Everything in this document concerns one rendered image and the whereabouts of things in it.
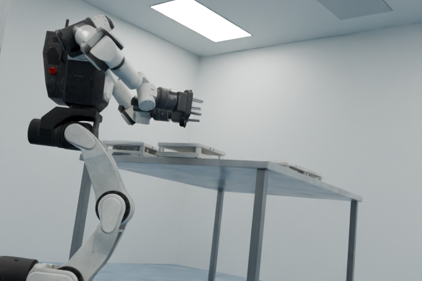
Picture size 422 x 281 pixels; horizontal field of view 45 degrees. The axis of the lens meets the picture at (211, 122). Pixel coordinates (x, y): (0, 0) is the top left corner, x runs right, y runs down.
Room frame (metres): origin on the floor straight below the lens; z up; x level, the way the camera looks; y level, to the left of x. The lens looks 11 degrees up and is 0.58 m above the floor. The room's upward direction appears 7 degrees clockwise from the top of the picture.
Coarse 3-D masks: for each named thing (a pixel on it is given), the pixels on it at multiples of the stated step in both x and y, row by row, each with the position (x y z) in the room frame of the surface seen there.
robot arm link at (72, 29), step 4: (84, 20) 1.96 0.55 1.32; (72, 24) 1.95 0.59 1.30; (76, 24) 1.95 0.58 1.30; (80, 24) 1.91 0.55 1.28; (84, 24) 1.90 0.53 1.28; (88, 24) 1.92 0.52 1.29; (64, 28) 1.94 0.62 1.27; (68, 28) 1.94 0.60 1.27; (72, 28) 1.94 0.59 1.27; (76, 28) 1.90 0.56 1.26; (64, 32) 1.93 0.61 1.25; (68, 32) 1.93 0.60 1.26; (72, 32) 1.93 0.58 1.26; (68, 36) 1.93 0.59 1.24; (72, 36) 1.94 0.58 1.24; (68, 40) 1.94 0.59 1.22; (72, 40) 1.94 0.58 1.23; (68, 44) 1.94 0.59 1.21; (72, 44) 1.95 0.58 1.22; (76, 44) 1.96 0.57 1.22; (72, 48) 1.98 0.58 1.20
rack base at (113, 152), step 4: (112, 152) 2.59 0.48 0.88; (116, 152) 2.60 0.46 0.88; (120, 152) 2.58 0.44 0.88; (124, 152) 2.56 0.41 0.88; (128, 152) 2.56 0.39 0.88; (132, 152) 2.55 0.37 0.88; (136, 152) 2.54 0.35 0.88; (140, 152) 2.53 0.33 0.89; (144, 152) 2.54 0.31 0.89; (156, 156) 2.66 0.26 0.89
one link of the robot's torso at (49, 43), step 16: (48, 32) 2.11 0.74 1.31; (48, 48) 2.11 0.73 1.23; (48, 64) 2.11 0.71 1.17; (64, 64) 2.11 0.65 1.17; (80, 64) 2.08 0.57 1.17; (48, 80) 2.11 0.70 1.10; (64, 80) 2.10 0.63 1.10; (80, 80) 2.09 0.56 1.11; (96, 80) 2.10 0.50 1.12; (112, 80) 2.21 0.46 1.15; (48, 96) 2.13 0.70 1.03; (64, 96) 2.11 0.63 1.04; (80, 96) 2.11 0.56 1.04; (96, 96) 2.12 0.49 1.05
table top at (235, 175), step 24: (120, 168) 2.95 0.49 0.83; (144, 168) 2.77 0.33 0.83; (168, 168) 2.62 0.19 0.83; (192, 168) 2.48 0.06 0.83; (216, 168) 2.36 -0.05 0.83; (240, 168) 2.25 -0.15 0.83; (264, 168) 2.15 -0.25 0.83; (240, 192) 3.83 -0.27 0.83; (288, 192) 3.30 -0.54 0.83; (312, 192) 3.08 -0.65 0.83; (336, 192) 2.94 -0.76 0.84
